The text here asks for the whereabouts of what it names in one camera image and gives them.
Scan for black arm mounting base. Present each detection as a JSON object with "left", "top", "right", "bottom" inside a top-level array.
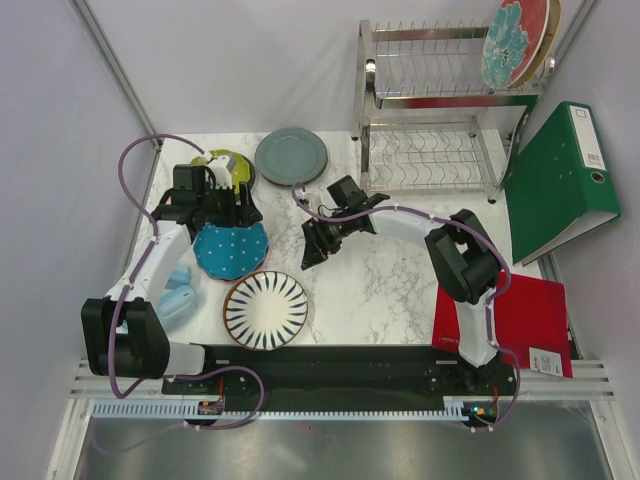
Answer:
[{"left": 162, "top": 345, "right": 516, "bottom": 409}]

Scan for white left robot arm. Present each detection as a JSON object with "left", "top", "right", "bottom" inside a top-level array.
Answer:
[{"left": 81, "top": 182, "right": 263, "bottom": 393}]

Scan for white slotted cable duct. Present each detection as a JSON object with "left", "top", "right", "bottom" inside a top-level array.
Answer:
[{"left": 91, "top": 398, "right": 481, "bottom": 421}]

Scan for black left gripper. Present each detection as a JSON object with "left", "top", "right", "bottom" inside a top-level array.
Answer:
[{"left": 197, "top": 182, "right": 262, "bottom": 229}]

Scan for red plate with teal flower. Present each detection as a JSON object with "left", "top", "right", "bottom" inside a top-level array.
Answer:
[{"left": 481, "top": 0, "right": 550, "bottom": 90}]

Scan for steel two-tier dish rack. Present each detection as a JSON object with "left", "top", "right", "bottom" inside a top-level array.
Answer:
[{"left": 351, "top": 20, "right": 556, "bottom": 203}]

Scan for white plate with blue stripes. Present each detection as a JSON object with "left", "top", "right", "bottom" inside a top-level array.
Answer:
[{"left": 223, "top": 271, "right": 309, "bottom": 351}]

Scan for green polka dot plate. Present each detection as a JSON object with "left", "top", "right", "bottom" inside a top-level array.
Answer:
[{"left": 191, "top": 149, "right": 251, "bottom": 188}]

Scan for cream plate with bird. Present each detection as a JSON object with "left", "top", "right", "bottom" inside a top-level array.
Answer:
[{"left": 508, "top": 0, "right": 562, "bottom": 89}]

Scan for grey-blue ceramic plate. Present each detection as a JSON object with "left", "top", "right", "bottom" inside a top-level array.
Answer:
[{"left": 254, "top": 127, "right": 329, "bottom": 186}]

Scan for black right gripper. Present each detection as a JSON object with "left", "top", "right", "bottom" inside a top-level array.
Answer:
[{"left": 301, "top": 209, "right": 353, "bottom": 271}]

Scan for blue polka dot plate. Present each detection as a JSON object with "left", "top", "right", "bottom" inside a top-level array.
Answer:
[{"left": 193, "top": 222, "right": 269, "bottom": 281}]

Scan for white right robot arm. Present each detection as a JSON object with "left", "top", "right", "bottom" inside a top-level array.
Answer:
[{"left": 301, "top": 205, "right": 504, "bottom": 394}]

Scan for green lever arch binder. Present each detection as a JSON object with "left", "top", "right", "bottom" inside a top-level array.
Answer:
[{"left": 505, "top": 101, "right": 621, "bottom": 265}]

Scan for light blue headphones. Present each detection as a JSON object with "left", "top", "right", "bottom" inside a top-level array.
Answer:
[{"left": 117, "top": 264, "right": 201, "bottom": 334}]

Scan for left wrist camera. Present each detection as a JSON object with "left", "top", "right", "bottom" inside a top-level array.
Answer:
[{"left": 173, "top": 164, "right": 206, "bottom": 192}]

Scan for red folder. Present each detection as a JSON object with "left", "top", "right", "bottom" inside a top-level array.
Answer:
[{"left": 432, "top": 274, "right": 573, "bottom": 378}]

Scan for dark plate under green plate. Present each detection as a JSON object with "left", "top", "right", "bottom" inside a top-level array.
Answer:
[{"left": 245, "top": 157, "right": 257, "bottom": 191}]

